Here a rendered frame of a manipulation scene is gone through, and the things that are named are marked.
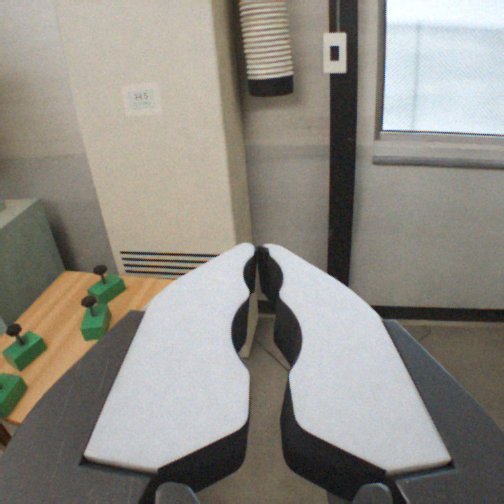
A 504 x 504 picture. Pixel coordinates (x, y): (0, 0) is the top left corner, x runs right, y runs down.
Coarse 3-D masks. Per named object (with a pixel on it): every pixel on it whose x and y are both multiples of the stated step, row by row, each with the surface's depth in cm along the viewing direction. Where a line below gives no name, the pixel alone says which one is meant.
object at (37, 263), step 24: (0, 216) 156; (24, 216) 159; (0, 240) 145; (24, 240) 160; (48, 240) 177; (0, 264) 145; (24, 264) 160; (48, 264) 177; (0, 288) 145; (24, 288) 160; (0, 312) 145; (0, 336) 153
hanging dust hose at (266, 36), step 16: (240, 0) 114; (256, 0) 108; (272, 0) 108; (256, 16) 111; (272, 16) 110; (256, 32) 114; (272, 32) 113; (288, 32) 118; (256, 48) 117; (272, 48) 115; (288, 48) 119; (256, 64) 120; (272, 64) 118; (288, 64) 120; (256, 80) 122; (272, 80) 120; (288, 80) 122; (256, 96) 125; (272, 96) 123
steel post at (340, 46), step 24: (336, 0) 111; (336, 24) 115; (336, 48) 118; (336, 72) 123; (336, 96) 129; (336, 120) 134; (336, 144) 138; (336, 168) 143; (336, 192) 148; (336, 216) 153; (336, 240) 159; (336, 264) 165
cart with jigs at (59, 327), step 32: (64, 288) 137; (96, 288) 127; (128, 288) 134; (160, 288) 133; (32, 320) 122; (64, 320) 121; (96, 320) 113; (0, 352) 109; (32, 352) 105; (64, 352) 109; (0, 384) 90; (32, 384) 98; (0, 416) 88; (0, 448) 109
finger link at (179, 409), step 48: (192, 288) 10; (240, 288) 10; (144, 336) 8; (192, 336) 8; (240, 336) 10; (144, 384) 7; (192, 384) 7; (240, 384) 7; (96, 432) 6; (144, 432) 6; (192, 432) 6; (240, 432) 7; (192, 480) 7
